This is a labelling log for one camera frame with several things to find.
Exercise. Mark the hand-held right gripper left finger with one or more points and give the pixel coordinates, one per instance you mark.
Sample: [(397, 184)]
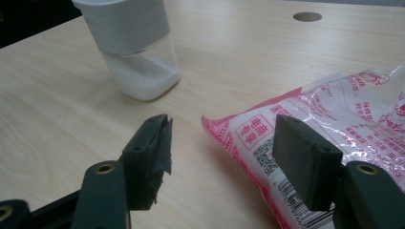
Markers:
[(146, 165)]

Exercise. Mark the clear plastic bag with items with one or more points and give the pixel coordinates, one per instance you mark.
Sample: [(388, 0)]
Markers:
[(350, 105)]

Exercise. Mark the glass jar with grey lid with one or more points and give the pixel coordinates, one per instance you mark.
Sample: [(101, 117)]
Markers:
[(127, 28)]

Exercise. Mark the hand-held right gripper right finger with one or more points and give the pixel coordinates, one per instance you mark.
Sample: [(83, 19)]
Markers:
[(305, 165)]

